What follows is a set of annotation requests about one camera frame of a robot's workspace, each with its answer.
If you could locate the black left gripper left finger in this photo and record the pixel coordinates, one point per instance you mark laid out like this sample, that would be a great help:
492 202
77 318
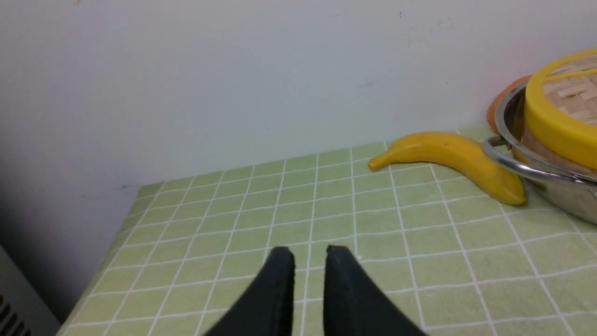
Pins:
266 307

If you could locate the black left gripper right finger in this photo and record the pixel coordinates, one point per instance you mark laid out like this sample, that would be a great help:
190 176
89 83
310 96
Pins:
353 305

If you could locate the yellow bamboo steamer basket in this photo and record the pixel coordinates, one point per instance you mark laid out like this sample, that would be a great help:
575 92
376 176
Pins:
534 145

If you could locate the yellow woven bamboo steamer lid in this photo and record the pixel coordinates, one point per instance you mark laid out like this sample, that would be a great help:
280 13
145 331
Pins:
561 110

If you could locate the stainless steel pot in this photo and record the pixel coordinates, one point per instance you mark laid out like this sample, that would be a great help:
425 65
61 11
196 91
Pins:
573 193

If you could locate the green tiled tablecloth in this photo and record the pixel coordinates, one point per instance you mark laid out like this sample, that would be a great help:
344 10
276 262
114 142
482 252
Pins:
454 260

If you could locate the yellow banana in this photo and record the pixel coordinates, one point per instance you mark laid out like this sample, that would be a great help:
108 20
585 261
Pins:
459 153

